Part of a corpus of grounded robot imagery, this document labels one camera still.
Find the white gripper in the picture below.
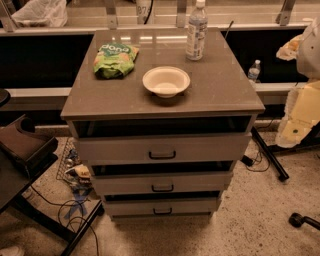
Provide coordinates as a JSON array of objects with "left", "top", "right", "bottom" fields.
[{"left": 275, "top": 80, "right": 320, "bottom": 148}]

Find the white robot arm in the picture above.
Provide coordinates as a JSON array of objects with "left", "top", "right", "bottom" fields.
[{"left": 276, "top": 18, "right": 320, "bottom": 148}]

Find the grey drawer cabinet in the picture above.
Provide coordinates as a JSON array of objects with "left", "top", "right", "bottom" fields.
[{"left": 61, "top": 28, "right": 264, "bottom": 206}]

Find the small water bottle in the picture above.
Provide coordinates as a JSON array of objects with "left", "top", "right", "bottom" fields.
[{"left": 248, "top": 60, "right": 261, "bottom": 83}]

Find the black table leg bar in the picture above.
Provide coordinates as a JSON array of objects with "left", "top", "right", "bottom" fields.
[{"left": 251, "top": 127, "right": 289, "bottom": 182}]

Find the black chair caster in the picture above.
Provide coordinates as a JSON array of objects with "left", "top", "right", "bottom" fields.
[{"left": 288, "top": 213, "right": 320, "bottom": 230}]

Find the large clear water bottle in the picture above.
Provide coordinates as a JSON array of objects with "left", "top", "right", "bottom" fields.
[{"left": 186, "top": 0, "right": 208, "bottom": 61}]

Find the white paper bowl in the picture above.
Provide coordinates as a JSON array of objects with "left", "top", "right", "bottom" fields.
[{"left": 142, "top": 66, "right": 190, "bottom": 98}]

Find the green snack bag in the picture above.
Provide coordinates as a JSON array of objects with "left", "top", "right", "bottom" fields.
[{"left": 93, "top": 43, "right": 139, "bottom": 79}]

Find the blue ribbon clutter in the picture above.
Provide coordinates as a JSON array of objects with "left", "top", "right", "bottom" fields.
[{"left": 64, "top": 188, "right": 92, "bottom": 219}]

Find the dark side table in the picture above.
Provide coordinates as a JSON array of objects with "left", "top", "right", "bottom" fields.
[{"left": 0, "top": 115, "right": 102, "bottom": 256}]

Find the white plastic bag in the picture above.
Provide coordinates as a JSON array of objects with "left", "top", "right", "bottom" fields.
[{"left": 12, "top": 0, "right": 68, "bottom": 27}]

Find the wire mesh basket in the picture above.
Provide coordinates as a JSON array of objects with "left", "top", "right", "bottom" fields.
[{"left": 56, "top": 138, "right": 77, "bottom": 182}]

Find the black floor cable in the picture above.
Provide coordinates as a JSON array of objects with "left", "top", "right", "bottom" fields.
[{"left": 29, "top": 184, "right": 101, "bottom": 256}]

